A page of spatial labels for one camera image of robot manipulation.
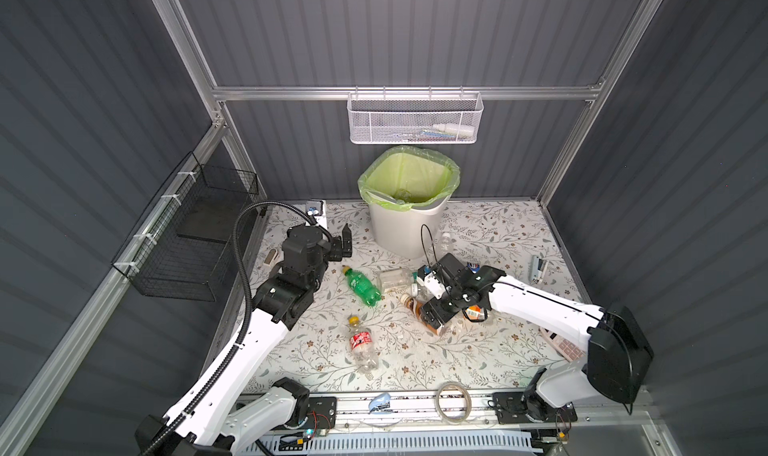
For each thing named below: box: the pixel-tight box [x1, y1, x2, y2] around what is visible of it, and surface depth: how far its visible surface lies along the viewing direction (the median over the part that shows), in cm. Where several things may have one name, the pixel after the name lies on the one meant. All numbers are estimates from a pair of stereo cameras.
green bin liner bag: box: [357, 146, 461, 211], surface depth 96 cm
